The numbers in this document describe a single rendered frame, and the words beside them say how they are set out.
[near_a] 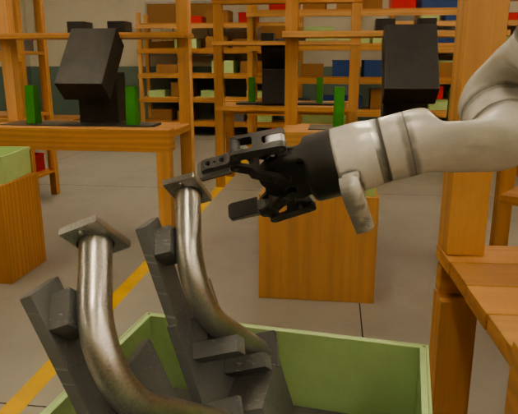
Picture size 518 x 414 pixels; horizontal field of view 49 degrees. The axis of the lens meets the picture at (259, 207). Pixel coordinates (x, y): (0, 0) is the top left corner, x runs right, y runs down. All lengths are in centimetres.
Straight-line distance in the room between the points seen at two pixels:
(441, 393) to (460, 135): 109
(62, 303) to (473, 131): 41
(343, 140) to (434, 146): 9
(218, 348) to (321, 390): 23
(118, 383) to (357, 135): 33
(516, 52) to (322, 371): 49
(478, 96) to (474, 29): 76
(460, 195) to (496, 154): 81
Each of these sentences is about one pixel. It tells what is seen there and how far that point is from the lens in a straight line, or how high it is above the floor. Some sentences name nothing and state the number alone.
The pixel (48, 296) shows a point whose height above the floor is 114.
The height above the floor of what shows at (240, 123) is 24.
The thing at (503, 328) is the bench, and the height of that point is 88.
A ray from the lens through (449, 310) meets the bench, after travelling 149.
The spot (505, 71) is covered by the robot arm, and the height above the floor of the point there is 132.
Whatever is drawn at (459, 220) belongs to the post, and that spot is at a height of 97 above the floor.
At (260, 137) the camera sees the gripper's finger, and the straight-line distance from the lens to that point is 59.
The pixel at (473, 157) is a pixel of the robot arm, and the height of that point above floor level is 124.
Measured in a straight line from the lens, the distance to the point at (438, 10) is 804.
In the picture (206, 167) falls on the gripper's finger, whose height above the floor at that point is 122.
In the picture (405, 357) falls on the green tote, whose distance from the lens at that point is 82.
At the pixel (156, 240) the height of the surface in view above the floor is 114.
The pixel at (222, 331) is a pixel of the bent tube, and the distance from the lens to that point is 67.
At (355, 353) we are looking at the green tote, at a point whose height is 94.
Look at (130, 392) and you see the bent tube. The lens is 50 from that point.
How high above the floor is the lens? 133
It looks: 14 degrees down
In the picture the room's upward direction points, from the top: straight up
